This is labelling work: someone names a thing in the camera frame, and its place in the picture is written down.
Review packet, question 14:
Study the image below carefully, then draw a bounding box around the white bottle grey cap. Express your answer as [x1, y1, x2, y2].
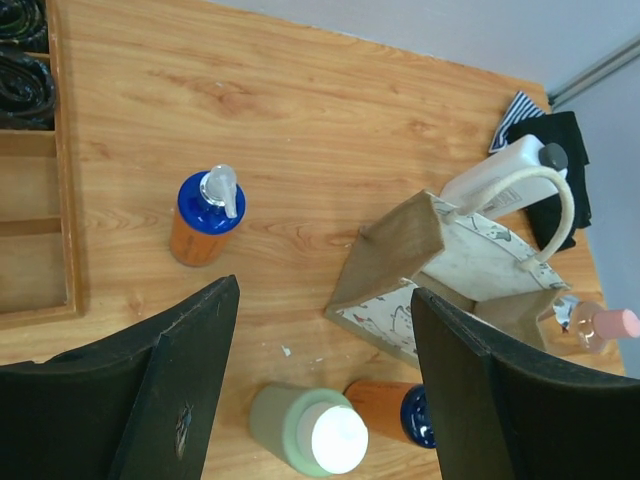
[438, 133, 570, 221]

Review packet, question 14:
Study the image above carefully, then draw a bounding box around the rolled tie dark blue dotted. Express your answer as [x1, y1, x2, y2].
[1, 46, 57, 131]

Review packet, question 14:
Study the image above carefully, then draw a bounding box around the rolled tie green pattern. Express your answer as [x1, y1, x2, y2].
[1, 0, 49, 53]

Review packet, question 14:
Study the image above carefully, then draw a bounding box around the right aluminium frame post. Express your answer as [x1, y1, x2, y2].
[547, 35, 640, 109]

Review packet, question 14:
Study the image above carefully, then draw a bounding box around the black garment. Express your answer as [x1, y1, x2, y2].
[506, 111, 592, 251]

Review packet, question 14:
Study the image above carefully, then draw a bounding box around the clear bottle pink cap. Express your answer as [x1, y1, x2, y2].
[537, 295, 639, 356]

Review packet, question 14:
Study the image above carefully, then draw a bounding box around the cream bottle beige cap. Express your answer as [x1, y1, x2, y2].
[249, 382, 369, 478]

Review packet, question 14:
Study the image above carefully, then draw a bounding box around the blue white striped cloth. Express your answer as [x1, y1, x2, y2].
[488, 91, 546, 154]

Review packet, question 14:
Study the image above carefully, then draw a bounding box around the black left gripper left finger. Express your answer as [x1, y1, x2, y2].
[1, 276, 240, 479]

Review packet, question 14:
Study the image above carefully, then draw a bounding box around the orange bottle blue pump collar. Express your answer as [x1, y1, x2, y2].
[169, 164, 247, 267]

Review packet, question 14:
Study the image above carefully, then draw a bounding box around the wooden compartment tray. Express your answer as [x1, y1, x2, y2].
[1, 1, 84, 329]

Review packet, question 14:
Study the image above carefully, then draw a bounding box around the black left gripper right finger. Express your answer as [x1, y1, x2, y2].
[411, 288, 639, 479]

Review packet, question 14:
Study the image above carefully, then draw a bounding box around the beige canvas bag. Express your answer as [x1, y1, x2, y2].
[325, 167, 575, 367]

